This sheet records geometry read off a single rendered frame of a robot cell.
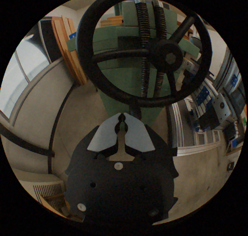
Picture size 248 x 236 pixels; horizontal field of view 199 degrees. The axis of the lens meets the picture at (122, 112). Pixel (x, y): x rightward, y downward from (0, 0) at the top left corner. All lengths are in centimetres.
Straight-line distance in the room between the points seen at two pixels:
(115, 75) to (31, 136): 127
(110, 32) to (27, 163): 146
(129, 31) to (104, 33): 12
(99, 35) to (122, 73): 19
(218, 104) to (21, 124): 173
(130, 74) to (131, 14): 25
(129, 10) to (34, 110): 132
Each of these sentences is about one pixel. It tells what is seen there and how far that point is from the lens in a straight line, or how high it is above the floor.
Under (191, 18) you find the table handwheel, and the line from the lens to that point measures 19.
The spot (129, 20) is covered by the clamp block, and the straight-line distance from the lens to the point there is 22.
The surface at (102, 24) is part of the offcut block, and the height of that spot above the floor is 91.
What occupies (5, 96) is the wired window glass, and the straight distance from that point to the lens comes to 135.
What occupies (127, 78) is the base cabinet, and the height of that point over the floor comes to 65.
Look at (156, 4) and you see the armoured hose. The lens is 24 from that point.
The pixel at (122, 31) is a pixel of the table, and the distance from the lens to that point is 21.
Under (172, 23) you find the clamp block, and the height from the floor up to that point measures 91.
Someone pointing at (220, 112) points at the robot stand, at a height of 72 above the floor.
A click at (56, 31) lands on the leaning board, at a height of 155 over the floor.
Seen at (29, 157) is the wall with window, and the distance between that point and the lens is 132.
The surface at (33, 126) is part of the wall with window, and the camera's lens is 129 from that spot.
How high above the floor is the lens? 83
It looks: 57 degrees down
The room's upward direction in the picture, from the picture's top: 6 degrees counter-clockwise
